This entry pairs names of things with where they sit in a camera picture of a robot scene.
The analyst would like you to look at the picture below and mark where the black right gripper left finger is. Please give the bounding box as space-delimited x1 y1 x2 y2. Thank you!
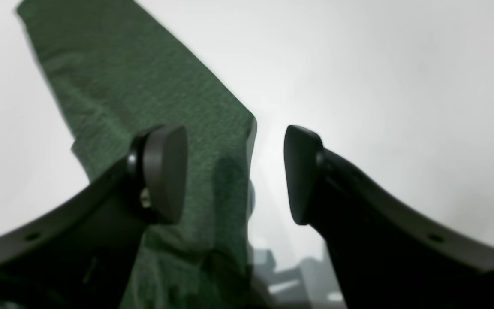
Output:
0 125 188 309

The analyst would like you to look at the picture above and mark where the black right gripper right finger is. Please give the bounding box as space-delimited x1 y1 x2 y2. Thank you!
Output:
283 125 494 309

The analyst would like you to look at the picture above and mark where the dark green long-sleeve shirt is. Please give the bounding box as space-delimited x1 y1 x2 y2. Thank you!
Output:
16 0 255 309

